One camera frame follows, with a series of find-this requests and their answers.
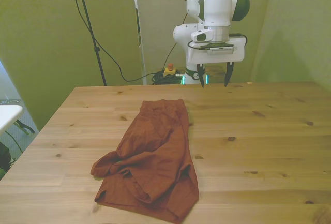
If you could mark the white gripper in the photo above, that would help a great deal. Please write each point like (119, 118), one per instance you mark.
(219, 58)

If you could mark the rust red shorts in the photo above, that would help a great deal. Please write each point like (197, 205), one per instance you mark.
(155, 156)

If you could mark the yellow emergency stop button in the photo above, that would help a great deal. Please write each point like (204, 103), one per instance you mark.
(169, 72)

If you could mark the white vertical pole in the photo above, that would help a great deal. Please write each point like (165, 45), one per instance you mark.
(142, 58)

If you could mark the black tripod stand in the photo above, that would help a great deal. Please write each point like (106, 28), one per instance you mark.
(89, 24)

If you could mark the black side table leg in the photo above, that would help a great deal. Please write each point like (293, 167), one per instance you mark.
(26, 128)

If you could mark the white side table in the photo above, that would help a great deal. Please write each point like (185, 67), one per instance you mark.
(7, 116)

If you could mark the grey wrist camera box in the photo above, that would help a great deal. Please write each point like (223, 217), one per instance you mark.
(222, 50)

